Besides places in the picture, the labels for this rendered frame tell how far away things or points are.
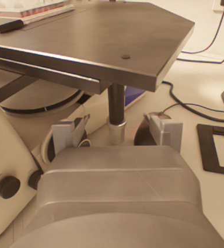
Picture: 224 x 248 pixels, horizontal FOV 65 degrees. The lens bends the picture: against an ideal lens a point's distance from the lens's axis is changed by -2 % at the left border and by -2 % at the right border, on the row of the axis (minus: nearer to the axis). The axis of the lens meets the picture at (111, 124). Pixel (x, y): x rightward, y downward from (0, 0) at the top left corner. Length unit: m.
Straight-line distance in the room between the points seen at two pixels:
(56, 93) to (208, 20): 0.58
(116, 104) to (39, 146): 0.12
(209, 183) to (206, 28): 0.56
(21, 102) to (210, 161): 0.32
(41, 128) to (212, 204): 0.26
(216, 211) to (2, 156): 0.27
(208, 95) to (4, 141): 0.44
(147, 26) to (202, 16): 0.57
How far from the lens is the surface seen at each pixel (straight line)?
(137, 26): 0.17
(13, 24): 0.21
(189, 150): 0.34
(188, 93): 0.48
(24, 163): 0.24
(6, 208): 0.26
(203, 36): 0.75
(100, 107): 0.33
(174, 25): 0.18
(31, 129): 0.28
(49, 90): 0.32
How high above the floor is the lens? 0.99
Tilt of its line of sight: 42 degrees down
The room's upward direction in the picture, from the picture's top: 3 degrees counter-clockwise
